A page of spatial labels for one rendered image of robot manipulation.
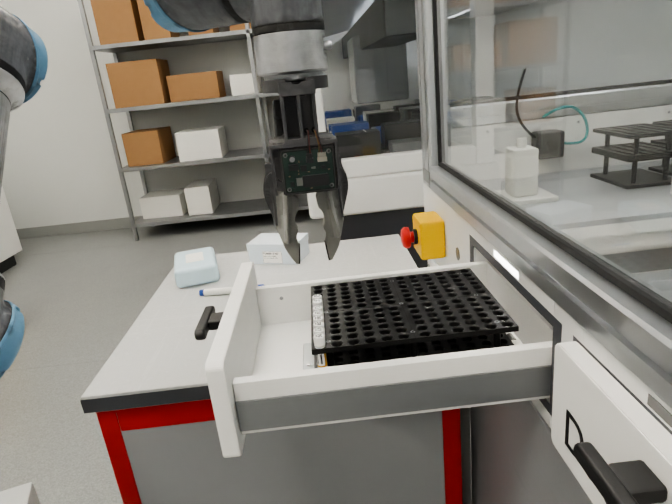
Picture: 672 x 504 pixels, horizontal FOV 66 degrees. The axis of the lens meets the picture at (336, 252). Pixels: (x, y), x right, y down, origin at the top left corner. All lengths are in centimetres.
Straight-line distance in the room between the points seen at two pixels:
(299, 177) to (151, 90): 402
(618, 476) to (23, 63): 84
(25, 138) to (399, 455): 493
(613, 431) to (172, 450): 66
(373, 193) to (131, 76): 338
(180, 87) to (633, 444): 430
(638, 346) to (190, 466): 70
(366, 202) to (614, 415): 107
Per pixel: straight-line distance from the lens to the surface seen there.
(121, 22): 459
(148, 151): 459
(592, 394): 46
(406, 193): 143
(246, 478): 93
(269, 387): 53
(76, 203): 541
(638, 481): 40
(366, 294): 67
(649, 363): 42
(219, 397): 52
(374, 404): 55
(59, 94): 529
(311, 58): 55
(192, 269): 118
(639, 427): 42
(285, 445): 88
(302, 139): 53
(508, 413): 74
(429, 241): 93
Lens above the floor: 117
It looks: 19 degrees down
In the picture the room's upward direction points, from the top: 6 degrees counter-clockwise
